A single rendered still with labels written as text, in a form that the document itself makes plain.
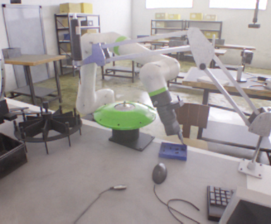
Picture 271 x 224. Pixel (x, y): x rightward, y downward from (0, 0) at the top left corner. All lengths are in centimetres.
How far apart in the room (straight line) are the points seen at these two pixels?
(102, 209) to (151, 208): 17
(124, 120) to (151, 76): 23
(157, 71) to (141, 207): 53
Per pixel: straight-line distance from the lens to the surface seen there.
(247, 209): 35
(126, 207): 71
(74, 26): 85
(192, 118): 166
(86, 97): 123
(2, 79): 106
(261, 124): 84
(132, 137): 99
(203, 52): 72
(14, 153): 94
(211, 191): 77
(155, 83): 84
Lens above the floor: 147
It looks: 24 degrees down
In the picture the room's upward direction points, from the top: straight up
